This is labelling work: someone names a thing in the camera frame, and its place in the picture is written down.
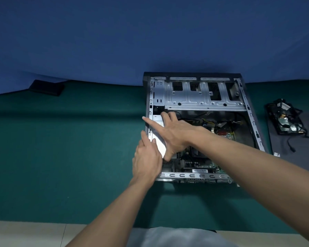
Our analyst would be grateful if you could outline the person's right hand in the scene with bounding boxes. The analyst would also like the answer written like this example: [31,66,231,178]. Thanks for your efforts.
[142,111,205,162]

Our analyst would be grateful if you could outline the person's left hand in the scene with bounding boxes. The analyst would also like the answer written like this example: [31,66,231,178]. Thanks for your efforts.
[132,131,163,187]

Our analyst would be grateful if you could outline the silver power supply unit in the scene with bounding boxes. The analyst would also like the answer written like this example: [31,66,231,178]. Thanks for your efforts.
[151,114,177,160]

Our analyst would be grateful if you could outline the person's left forearm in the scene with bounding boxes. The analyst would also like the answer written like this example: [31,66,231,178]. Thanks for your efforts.
[65,178,158,247]

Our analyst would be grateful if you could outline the person's right forearm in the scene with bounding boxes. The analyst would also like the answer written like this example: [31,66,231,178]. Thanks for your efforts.
[193,126,309,246]

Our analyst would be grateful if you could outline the green motherboard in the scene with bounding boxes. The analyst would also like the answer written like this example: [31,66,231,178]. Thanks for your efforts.
[162,118,256,182]

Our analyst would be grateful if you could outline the silver metal drive cage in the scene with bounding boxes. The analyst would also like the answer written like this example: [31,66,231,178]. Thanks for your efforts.
[152,77,248,112]

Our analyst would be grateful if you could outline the person's grey shirt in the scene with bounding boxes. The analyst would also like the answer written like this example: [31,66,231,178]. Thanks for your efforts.
[126,226,238,247]

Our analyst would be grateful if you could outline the open black computer case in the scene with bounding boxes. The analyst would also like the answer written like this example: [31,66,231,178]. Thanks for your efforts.
[143,72,269,187]

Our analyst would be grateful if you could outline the green table cloth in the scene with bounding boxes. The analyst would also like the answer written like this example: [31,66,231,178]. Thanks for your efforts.
[0,79,309,235]

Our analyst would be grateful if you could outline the blue backdrop cloth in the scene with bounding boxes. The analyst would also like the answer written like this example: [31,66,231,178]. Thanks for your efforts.
[0,0,309,96]

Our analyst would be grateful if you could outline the flat black box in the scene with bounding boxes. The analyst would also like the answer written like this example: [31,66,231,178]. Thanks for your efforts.
[28,80,65,97]

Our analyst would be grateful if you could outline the dark grey case side panel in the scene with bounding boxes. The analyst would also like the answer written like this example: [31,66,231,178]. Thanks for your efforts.
[266,104,309,176]

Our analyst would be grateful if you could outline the bundle of coloured wires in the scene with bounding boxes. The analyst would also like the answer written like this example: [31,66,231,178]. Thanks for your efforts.
[193,118,226,131]

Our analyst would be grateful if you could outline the black component with cables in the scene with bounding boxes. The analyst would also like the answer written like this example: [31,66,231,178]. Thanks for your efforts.
[265,99,309,153]

